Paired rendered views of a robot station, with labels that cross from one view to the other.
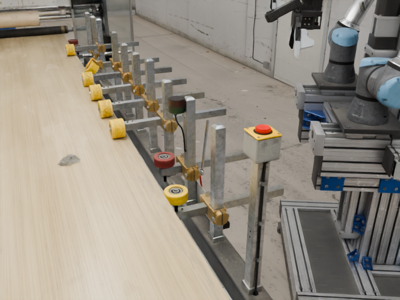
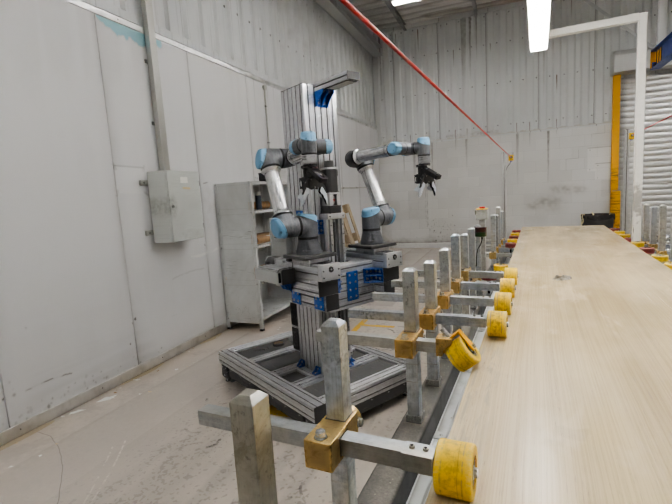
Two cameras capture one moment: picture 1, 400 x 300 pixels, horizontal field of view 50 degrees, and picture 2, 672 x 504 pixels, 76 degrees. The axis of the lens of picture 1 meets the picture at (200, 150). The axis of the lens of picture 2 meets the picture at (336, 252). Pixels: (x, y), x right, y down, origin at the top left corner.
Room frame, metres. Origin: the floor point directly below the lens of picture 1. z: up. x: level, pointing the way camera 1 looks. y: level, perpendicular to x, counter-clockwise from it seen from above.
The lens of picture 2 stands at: (3.54, 1.26, 1.36)
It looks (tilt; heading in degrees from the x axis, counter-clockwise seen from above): 8 degrees down; 228
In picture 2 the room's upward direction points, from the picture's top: 4 degrees counter-clockwise
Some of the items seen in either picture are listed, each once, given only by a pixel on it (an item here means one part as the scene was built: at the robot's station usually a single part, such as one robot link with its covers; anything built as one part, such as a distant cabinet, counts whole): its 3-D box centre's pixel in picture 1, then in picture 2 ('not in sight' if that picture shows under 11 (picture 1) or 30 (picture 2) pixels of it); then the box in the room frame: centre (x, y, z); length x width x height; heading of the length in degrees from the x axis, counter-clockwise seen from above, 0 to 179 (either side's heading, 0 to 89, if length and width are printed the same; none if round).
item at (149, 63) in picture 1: (151, 108); (456, 287); (1.90, 0.23, 0.93); 0.03 x 0.03 x 0.48; 22
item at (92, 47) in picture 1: (105, 46); (313, 435); (3.11, 0.69, 0.95); 0.50 x 0.04 x 0.04; 112
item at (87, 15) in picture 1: (90, 42); not in sight; (3.52, 0.90, 0.88); 0.03 x 0.03 x 0.48; 22
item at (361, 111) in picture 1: (369, 105); (371, 235); (1.50, -0.64, 1.09); 0.15 x 0.15 x 0.10
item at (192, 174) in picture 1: (187, 168); not in sight; (1.46, 0.05, 0.85); 0.13 x 0.06 x 0.05; 22
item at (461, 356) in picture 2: (91, 68); (462, 353); (2.58, 0.67, 0.93); 0.09 x 0.08 x 0.09; 112
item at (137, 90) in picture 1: (136, 87); (444, 298); (2.16, 0.33, 0.95); 0.13 x 0.06 x 0.05; 22
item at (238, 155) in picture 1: (211, 161); not in sight; (1.52, -0.05, 0.84); 0.43 x 0.03 x 0.04; 112
